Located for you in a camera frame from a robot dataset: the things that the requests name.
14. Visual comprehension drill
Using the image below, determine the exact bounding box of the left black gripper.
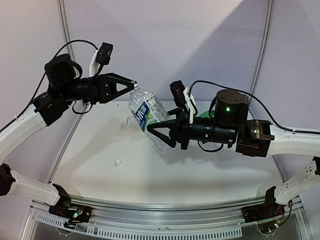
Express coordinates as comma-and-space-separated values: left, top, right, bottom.
59, 72, 138, 104

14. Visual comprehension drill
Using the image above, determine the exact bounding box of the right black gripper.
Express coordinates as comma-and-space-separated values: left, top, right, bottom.
145, 108, 236, 151

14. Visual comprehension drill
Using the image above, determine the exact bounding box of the clear labelled water bottle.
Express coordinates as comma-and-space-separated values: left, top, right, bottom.
128, 87, 174, 155

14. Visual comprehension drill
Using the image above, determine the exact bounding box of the crushed clear bottle red label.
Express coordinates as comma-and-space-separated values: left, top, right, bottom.
125, 115, 137, 128

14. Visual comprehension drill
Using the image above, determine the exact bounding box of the white bottle cap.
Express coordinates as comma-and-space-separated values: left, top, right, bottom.
114, 158, 124, 167

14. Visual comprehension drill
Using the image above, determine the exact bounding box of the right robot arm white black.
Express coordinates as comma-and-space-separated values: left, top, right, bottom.
147, 89, 320, 218

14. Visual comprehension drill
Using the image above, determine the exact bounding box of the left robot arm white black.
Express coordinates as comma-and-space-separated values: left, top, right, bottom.
0, 53, 138, 217

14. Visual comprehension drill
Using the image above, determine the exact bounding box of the green plastic bottle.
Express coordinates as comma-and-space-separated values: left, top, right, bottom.
198, 110, 215, 118

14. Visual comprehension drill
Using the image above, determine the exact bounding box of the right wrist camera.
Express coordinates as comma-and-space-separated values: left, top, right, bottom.
169, 80, 198, 124

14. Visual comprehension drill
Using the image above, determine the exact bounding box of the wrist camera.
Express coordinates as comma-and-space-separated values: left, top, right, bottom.
89, 42, 114, 77
169, 80, 198, 124

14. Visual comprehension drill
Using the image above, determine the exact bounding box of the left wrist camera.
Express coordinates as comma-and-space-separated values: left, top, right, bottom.
89, 42, 114, 77

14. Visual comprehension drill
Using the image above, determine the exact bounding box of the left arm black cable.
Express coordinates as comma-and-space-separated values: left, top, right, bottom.
0, 39, 100, 131

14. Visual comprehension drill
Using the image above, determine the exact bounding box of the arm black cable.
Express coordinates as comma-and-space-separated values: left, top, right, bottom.
0, 39, 100, 131
188, 79, 320, 153

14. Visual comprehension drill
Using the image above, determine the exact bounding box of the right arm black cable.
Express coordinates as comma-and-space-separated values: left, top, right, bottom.
188, 79, 320, 153

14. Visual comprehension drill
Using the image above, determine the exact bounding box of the right aluminium wall post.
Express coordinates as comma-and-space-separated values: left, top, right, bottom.
249, 0, 276, 95

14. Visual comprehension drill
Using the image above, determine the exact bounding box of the aluminium wall post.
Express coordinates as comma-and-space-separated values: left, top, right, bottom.
249, 0, 276, 95
56, 0, 90, 107

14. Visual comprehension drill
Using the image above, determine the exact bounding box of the left aluminium wall post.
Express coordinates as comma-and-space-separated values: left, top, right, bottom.
56, 0, 90, 107

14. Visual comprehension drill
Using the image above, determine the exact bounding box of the aluminium front rail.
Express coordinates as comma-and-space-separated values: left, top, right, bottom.
21, 197, 312, 240

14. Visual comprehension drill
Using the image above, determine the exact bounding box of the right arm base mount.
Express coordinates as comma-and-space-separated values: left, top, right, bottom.
241, 197, 293, 236

